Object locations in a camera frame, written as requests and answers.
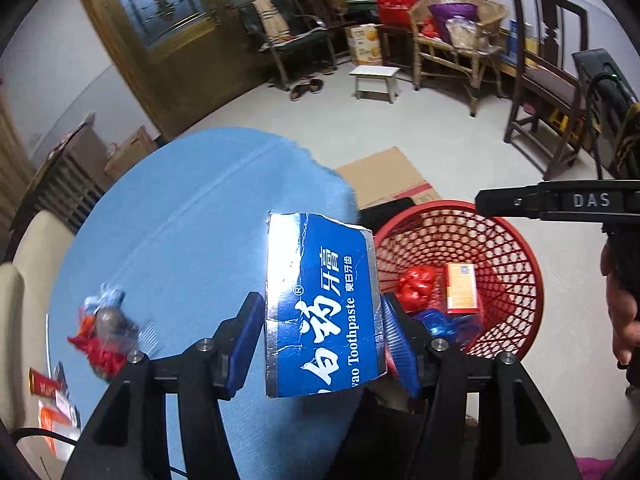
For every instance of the blue toothpaste box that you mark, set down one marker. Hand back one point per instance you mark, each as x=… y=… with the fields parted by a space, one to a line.
x=325 y=310

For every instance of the blue plastic bag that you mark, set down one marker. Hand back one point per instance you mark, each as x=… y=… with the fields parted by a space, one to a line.
x=445 y=325

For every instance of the yellow stool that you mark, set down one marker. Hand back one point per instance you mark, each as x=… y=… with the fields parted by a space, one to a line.
x=565 y=125

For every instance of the blue tablecloth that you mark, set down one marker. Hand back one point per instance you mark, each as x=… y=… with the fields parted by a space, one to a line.
x=175 y=220

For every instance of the red shopping bag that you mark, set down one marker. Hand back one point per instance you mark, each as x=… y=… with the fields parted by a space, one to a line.
x=395 y=5

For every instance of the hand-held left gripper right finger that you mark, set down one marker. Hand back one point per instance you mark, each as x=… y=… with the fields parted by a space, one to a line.
x=400 y=352

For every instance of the metal rocking chair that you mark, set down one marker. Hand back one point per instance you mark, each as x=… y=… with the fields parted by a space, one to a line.
x=300 y=42

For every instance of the clear plastic bag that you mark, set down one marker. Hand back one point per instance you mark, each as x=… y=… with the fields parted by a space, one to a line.
x=462 y=32

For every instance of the dark wooden chair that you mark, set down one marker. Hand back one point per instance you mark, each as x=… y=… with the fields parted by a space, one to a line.
x=545 y=80

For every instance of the small orange box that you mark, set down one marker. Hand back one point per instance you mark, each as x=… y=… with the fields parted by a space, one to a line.
x=462 y=287

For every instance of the plain cardboard box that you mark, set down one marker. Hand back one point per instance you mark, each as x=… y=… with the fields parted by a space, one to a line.
x=132 y=152

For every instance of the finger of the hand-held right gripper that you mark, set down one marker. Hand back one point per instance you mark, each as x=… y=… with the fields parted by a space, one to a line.
x=525 y=202

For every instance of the red crumpled wrapper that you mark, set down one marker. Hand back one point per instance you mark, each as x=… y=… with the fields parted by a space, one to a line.
x=102 y=360

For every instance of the wooden slatted cabinet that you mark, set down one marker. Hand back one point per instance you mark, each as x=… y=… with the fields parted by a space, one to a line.
x=65 y=185

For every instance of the wicker armchair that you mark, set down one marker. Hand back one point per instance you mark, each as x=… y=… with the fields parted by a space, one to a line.
x=450 y=60

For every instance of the beige sofa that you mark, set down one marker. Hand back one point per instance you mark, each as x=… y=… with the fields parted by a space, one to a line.
x=32 y=270

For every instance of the dark wooden armchair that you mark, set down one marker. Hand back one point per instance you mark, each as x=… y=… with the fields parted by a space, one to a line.
x=320 y=7

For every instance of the light blue crumpled wrapper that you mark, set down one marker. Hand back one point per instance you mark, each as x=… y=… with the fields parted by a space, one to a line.
x=112 y=320

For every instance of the person's right hand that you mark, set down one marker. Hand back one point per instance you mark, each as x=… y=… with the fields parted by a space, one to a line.
x=622 y=330

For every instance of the orange and white box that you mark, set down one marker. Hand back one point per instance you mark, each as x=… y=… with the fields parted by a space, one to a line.
x=57 y=422

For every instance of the brown cardboard sheet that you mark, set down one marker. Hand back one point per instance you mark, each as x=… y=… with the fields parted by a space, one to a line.
x=385 y=175

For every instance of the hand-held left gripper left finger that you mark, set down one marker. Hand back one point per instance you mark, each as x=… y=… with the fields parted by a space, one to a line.
x=243 y=347

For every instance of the purple cushion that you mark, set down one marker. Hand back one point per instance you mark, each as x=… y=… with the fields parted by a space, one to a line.
x=452 y=12

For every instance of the red plastic bag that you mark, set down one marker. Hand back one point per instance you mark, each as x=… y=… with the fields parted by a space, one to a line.
x=416 y=287

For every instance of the cardboard box with orange print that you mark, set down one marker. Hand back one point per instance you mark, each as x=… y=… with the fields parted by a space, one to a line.
x=365 y=45

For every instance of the red plastic mesh basket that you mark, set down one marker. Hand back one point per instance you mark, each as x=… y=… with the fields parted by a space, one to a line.
x=510 y=260

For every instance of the striped chair cushion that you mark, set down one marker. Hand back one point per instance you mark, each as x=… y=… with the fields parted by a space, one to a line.
x=272 y=20

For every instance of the small white stool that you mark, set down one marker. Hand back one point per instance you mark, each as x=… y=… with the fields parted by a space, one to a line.
x=375 y=74

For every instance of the wooden door with glass panes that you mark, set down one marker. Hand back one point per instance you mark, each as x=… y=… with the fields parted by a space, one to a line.
x=190 y=60

